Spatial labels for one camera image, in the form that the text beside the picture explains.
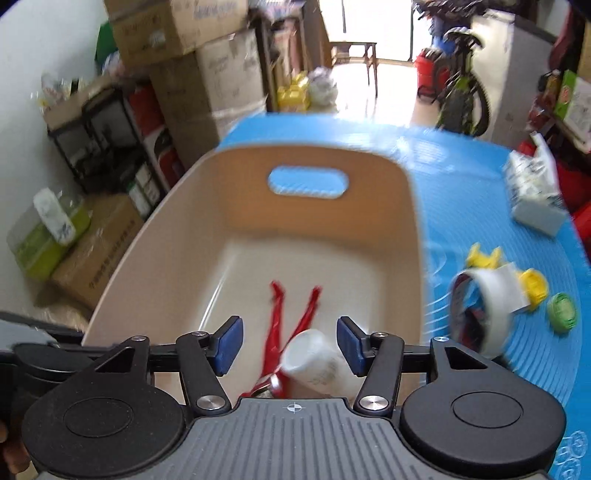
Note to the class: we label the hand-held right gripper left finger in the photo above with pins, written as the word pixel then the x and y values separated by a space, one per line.
pixel 229 344

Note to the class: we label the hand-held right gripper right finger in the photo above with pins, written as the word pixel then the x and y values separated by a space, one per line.
pixel 348 346

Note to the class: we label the red silver toy figure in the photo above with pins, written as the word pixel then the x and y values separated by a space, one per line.
pixel 274 332

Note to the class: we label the beige plastic basket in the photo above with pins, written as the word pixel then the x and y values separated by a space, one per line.
pixel 207 221

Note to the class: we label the clear tape roll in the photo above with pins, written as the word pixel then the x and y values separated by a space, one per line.
pixel 496 295

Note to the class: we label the yellow plastic toy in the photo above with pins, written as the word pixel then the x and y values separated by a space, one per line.
pixel 535 286

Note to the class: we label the green round lid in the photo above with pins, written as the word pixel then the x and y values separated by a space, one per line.
pixel 563 313

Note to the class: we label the person's left hand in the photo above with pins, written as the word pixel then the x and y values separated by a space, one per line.
pixel 9 447

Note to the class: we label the cardboard box with black print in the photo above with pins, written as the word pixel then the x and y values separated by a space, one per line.
pixel 101 249

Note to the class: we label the blue silicone mat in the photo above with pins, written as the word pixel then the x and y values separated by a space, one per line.
pixel 461 184

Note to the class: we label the black metal rack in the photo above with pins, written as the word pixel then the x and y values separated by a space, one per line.
pixel 92 152

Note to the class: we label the red appliance box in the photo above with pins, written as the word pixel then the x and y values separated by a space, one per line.
pixel 154 134

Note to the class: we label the white tissue pack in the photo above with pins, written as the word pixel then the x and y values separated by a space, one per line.
pixel 535 207

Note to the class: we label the large taped cardboard box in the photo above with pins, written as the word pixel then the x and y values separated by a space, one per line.
pixel 207 92

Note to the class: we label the yellow oil jug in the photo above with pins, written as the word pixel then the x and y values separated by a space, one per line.
pixel 293 94

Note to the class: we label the white plastic bag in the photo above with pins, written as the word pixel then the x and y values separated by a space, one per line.
pixel 323 87

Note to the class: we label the open cardboard box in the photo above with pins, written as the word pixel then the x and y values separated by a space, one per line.
pixel 69 104

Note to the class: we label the red plastic stool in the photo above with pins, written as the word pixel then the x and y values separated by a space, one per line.
pixel 575 189

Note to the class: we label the green bicycle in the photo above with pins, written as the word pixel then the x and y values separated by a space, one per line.
pixel 461 87

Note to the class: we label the red bucket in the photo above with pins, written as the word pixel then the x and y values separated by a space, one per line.
pixel 429 69

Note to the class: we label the wooden stool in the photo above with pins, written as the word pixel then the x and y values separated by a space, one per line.
pixel 353 46

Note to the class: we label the white cabinet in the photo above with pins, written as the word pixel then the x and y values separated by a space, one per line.
pixel 512 83

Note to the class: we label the cardboard box with blue print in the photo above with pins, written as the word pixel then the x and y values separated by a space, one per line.
pixel 175 27

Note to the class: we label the green white carton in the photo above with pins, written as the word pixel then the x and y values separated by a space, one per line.
pixel 575 106

